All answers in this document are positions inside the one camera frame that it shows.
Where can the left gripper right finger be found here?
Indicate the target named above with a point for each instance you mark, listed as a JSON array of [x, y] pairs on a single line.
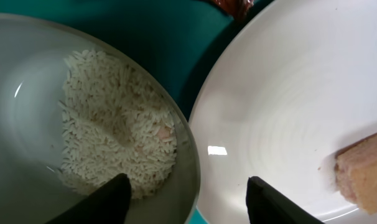
[[266, 205]]

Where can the grey bowl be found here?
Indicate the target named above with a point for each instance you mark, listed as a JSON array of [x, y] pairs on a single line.
[[32, 74]]

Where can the white rice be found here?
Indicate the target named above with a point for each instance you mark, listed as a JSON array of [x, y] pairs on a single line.
[[114, 122]]

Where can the red candy wrapper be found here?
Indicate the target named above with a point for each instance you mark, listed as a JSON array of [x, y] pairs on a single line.
[[236, 8]]

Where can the white round plate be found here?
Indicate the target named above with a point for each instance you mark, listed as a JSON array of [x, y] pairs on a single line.
[[296, 85]]

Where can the orange food cube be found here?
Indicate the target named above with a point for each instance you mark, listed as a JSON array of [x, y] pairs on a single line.
[[356, 173]]

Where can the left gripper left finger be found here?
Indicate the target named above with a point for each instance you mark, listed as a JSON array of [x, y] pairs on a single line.
[[107, 205]]

